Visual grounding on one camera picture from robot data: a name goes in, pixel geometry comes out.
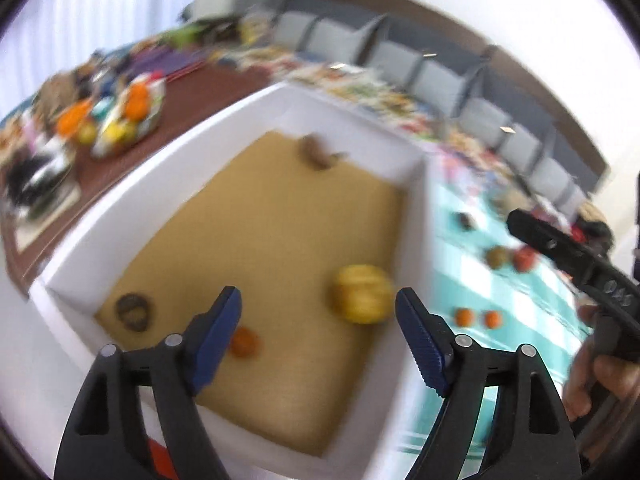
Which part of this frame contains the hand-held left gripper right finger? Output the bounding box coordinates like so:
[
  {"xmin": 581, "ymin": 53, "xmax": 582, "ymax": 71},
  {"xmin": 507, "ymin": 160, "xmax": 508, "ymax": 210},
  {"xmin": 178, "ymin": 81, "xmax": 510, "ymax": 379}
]
[{"xmin": 395, "ymin": 287, "xmax": 583, "ymax": 480}]

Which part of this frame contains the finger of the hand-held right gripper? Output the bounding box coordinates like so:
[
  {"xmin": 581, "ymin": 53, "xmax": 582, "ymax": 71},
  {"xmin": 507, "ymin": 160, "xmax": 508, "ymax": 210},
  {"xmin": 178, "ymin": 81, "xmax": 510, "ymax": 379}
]
[{"xmin": 506, "ymin": 209, "xmax": 640, "ymax": 331}]

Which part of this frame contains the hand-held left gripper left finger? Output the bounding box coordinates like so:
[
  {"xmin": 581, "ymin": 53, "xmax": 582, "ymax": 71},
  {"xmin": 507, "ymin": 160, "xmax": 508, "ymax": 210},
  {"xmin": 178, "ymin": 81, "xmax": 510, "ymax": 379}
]
[{"xmin": 54, "ymin": 286, "xmax": 243, "ymax": 480}]

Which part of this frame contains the red apple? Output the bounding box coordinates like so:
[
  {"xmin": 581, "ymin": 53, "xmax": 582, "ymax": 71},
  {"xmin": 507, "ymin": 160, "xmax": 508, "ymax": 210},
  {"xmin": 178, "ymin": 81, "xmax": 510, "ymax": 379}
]
[{"xmin": 512, "ymin": 247, "xmax": 538, "ymax": 273}]

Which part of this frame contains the white box with tan lining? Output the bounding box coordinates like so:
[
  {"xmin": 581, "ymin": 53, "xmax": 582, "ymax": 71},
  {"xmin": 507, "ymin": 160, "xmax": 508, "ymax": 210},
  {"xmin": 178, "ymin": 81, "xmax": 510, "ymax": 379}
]
[{"xmin": 27, "ymin": 82, "xmax": 438, "ymax": 480}]

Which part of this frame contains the person's right hand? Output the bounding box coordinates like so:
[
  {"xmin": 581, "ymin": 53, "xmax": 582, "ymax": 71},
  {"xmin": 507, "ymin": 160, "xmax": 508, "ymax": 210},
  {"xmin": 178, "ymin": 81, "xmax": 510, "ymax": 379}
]
[{"xmin": 564, "ymin": 305, "xmax": 640, "ymax": 461}]

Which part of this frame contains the green pear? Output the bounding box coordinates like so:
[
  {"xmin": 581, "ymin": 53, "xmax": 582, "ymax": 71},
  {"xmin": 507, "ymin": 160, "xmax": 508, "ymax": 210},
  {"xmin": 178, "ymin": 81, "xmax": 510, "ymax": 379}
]
[{"xmin": 485, "ymin": 245, "xmax": 511, "ymax": 270}]

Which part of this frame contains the green checked cloth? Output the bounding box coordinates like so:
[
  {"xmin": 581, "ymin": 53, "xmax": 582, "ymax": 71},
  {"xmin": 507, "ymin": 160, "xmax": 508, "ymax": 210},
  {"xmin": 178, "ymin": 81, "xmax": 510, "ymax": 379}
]
[{"xmin": 390, "ymin": 157, "xmax": 601, "ymax": 480}]

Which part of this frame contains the yellow ribbed melon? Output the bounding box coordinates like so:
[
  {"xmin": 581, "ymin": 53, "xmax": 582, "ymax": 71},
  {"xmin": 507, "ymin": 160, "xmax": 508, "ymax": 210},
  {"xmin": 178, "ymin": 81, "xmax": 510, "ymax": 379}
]
[{"xmin": 328, "ymin": 264, "xmax": 396, "ymax": 325}]

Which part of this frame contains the brown kiwi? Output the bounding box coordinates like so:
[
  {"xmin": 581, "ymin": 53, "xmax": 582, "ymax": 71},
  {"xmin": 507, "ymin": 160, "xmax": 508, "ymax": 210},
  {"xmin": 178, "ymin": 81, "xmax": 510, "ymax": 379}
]
[{"xmin": 299, "ymin": 133, "xmax": 351, "ymax": 171}]

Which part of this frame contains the brown wooden table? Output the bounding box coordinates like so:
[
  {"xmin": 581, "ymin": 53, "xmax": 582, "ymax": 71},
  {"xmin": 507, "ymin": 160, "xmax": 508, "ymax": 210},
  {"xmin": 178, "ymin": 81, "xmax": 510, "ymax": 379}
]
[{"xmin": 0, "ymin": 57, "xmax": 273, "ymax": 281}]

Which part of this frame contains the large orange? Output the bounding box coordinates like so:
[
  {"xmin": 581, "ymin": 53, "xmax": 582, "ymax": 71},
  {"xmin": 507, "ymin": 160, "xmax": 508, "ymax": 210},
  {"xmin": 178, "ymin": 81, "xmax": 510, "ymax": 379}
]
[
  {"xmin": 56, "ymin": 102, "xmax": 96, "ymax": 136},
  {"xmin": 122, "ymin": 82, "xmax": 153, "ymax": 121}
]

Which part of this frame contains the white sheer curtain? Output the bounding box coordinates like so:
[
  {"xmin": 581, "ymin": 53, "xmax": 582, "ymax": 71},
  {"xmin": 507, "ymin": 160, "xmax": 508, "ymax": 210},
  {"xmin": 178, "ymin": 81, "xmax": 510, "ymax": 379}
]
[{"xmin": 0, "ymin": 0, "xmax": 206, "ymax": 126}]

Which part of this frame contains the grey strapped cushion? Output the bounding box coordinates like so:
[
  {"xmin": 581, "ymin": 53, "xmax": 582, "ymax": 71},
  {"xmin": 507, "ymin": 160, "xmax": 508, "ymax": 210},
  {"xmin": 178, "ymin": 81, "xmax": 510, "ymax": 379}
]
[
  {"xmin": 370, "ymin": 40, "xmax": 498, "ymax": 111},
  {"xmin": 457, "ymin": 95, "xmax": 557, "ymax": 166},
  {"xmin": 272, "ymin": 10, "xmax": 390, "ymax": 68},
  {"xmin": 529, "ymin": 152, "xmax": 590, "ymax": 206}
]

